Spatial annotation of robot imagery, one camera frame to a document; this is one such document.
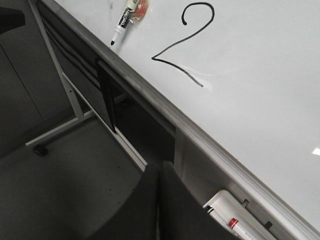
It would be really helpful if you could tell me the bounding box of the grey whiteboard stand frame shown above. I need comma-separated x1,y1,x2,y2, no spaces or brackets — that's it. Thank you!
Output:
24,0,181,173

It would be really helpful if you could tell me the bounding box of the black caster wheel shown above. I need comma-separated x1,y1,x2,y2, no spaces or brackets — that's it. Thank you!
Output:
32,145,49,157

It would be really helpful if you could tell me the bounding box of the white marker tray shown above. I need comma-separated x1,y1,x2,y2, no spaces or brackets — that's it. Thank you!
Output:
203,189,275,240

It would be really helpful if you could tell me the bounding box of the white black whiteboard marker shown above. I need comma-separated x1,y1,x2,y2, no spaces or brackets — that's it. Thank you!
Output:
110,0,149,46

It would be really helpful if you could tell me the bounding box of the black capped marker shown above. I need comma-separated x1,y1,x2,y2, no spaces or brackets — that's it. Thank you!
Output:
205,205,229,227

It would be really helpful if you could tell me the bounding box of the white whiteboard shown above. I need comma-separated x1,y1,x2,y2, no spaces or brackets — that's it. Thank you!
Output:
46,0,320,240

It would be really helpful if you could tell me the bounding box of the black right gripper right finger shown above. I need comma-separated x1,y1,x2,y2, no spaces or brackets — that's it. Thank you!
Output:
88,161,236,240

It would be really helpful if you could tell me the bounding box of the red capped marker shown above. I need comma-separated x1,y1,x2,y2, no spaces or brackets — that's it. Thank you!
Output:
228,218,267,240

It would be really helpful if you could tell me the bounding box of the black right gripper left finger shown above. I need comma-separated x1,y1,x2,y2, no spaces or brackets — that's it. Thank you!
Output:
0,6,26,34

